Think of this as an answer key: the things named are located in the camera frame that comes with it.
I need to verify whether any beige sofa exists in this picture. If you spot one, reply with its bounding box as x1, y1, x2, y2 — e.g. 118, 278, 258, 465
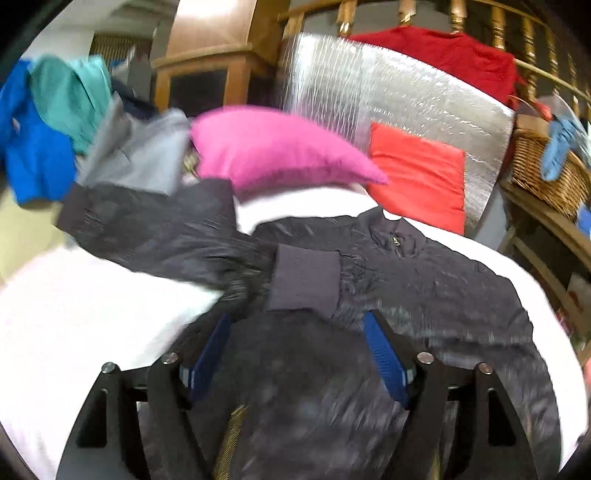
0, 185, 70, 282

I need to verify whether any wooden shelf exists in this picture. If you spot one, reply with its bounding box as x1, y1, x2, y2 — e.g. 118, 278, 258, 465
499, 180, 591, 365

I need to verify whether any light blue cloth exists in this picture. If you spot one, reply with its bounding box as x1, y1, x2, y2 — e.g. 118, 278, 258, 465
540, 117, 583, 182

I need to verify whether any red pillow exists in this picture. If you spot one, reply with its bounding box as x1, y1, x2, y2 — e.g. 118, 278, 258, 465
367, 122, 467, 236

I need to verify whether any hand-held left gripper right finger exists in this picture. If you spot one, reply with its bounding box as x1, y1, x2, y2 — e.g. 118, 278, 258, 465
363, 309, 541, 480

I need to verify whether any white fleece blanket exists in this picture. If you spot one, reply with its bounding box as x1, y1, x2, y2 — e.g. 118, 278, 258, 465
0, 185, 583, 480

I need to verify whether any dark navy garment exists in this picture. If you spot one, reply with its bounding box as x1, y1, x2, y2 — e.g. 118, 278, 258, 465
111, 78, 160, 121

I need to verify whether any wooden cabinet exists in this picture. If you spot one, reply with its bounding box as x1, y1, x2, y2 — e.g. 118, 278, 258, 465
150, 0, 284, 121

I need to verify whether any patterned brown cloth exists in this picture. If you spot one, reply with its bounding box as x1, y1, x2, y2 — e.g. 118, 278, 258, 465
182, 150, 202, 180

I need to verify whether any pink pillow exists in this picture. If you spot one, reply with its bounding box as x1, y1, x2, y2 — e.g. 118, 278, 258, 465
190, 105, 391, 195

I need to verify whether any silver foil insulation mat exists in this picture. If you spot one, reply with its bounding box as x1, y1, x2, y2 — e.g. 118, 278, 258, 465
277, 33, 516, 232

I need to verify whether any wooden railing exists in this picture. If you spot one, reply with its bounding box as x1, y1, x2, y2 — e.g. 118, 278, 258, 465
277, 0, 591, 121

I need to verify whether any wicker basket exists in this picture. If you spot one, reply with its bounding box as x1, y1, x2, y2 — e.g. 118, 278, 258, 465
510, 127, 591, 220

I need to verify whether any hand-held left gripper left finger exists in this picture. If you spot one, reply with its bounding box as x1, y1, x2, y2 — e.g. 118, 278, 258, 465
55, 313, 234, 480

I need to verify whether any blue jacket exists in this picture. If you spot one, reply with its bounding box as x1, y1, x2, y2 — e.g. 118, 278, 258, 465
0, 60, 79, 204

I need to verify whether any black quilted jacket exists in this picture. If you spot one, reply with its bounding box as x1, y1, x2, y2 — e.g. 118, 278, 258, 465
56, 178, 561, 480

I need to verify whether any teal shirt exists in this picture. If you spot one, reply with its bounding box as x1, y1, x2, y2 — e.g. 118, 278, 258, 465
30, 55, 114, 155

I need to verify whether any grey garment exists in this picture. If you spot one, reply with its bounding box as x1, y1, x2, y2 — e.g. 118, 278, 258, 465
76, 99, 192, 195

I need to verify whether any red garment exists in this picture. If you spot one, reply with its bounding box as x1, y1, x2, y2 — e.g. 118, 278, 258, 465
351, 27, 525, 112

